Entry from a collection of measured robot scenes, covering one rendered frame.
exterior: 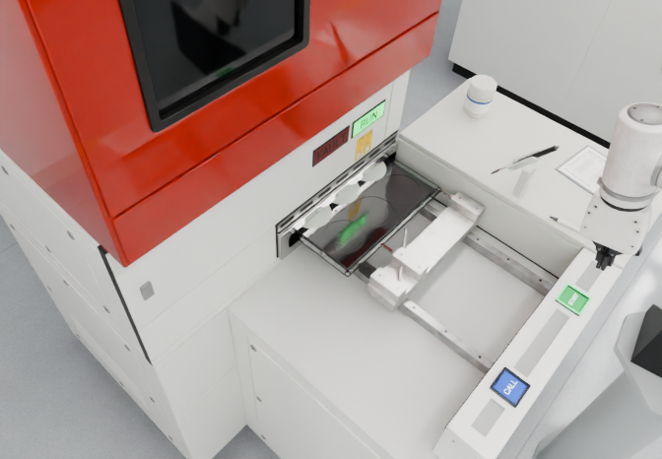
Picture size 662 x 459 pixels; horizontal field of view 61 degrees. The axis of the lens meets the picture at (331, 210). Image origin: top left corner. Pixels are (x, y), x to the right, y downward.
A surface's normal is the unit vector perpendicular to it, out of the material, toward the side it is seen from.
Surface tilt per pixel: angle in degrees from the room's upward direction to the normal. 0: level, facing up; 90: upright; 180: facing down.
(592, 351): 0
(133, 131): 90
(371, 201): 0
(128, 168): 90
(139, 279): 90
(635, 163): 88
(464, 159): 0
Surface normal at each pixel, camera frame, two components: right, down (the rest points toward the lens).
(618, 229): -0.66, 0.55
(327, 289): 0.05, -0.65
